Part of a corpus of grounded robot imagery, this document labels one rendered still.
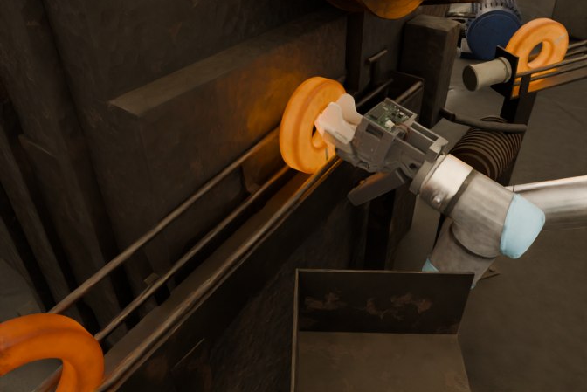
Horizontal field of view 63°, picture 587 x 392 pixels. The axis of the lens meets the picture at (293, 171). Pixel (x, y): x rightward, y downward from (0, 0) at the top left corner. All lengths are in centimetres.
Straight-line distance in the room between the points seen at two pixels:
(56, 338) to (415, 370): 40
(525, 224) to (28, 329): 56
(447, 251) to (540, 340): 84
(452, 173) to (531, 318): 95
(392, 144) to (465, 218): 14
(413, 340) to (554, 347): 91
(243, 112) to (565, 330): 116
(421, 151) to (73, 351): 49
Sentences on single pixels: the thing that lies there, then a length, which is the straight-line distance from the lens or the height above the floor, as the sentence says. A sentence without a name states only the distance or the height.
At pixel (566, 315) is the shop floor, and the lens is 162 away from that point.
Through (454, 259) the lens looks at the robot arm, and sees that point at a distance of 72.
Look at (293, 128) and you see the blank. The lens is 71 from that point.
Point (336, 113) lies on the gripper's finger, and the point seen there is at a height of 79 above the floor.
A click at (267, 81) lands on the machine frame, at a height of 83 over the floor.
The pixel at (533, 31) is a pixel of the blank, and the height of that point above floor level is 76.
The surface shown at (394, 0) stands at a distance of 81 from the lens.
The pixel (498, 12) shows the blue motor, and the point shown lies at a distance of 295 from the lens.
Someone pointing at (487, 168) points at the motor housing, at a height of 50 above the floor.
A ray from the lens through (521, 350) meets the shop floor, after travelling 149.
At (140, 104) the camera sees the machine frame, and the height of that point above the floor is 87.
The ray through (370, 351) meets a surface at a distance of 64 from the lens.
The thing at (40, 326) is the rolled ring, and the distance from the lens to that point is 53.
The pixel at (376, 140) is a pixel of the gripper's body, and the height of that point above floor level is 78.
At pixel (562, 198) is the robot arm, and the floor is 69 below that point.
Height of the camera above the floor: 113
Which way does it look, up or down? 35 degrees down
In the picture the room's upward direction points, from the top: 1 degrees counter-clockwise
